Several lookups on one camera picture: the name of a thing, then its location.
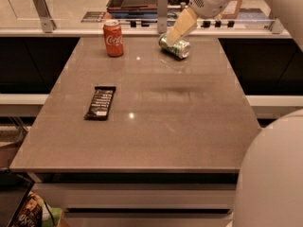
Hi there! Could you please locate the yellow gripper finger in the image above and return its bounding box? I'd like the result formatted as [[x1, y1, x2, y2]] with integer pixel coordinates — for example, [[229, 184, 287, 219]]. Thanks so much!
[[167, 8, 198, 45]]

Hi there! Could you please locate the green soda can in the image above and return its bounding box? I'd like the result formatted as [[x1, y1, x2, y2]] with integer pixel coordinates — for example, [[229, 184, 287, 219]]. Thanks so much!
[[158, 33, 190, 60]]

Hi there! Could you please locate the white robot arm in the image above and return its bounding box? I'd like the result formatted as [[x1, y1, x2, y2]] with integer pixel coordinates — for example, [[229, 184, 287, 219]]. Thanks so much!
[[232, 0, 303, 227]]

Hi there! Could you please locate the red Coca-Cola can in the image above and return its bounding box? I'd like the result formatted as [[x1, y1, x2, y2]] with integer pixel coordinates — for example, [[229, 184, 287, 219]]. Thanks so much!
[[103, 19, 124, 57]]

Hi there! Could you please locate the cardboard box with label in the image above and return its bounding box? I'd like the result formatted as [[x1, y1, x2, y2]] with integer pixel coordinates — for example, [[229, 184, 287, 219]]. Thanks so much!
[[222, 0, 242, 19]]

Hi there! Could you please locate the dark open tray box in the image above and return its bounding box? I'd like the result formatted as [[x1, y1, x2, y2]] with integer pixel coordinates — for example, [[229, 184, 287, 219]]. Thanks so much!
[[106, 0, 167, 14]]

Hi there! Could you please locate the black candy bar wrapper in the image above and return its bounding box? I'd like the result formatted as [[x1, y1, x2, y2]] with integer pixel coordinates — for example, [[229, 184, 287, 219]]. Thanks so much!
[[84, 86, 116, 121]]

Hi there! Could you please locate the grey drawer cabinet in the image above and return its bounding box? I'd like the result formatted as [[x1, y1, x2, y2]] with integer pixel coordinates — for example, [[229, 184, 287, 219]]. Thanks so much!
[[30, 172, 238, 227]]

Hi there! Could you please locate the black bin at left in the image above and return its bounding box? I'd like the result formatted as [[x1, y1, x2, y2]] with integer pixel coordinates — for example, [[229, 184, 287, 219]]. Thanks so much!
[[0, 172, 33, 227]]

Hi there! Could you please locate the snack bag under table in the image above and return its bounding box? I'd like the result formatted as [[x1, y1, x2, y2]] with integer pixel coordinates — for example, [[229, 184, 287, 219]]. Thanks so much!
[[12, 191, 43, 227]]

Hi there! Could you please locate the middle metal glass bracket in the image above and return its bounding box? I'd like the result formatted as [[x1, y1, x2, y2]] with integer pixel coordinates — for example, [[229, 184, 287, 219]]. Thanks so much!
[[157, 0, 168, 34]]

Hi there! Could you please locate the metal glass bracket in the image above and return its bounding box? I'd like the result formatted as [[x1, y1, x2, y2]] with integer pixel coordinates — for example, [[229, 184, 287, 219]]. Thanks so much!
[[32, 0, 57, 33], [157, 0, 168, 34], [269, 19, 284, 34]]

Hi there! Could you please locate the right metal glass bracket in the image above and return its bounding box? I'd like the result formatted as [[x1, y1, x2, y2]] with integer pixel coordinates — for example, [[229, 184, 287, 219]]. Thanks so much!
[[269, 19, 284, 34]]

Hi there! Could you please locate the left metal glass bracket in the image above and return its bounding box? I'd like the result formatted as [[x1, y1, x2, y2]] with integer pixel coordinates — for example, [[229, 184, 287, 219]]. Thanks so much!
[[32, 0, 57, 33]]

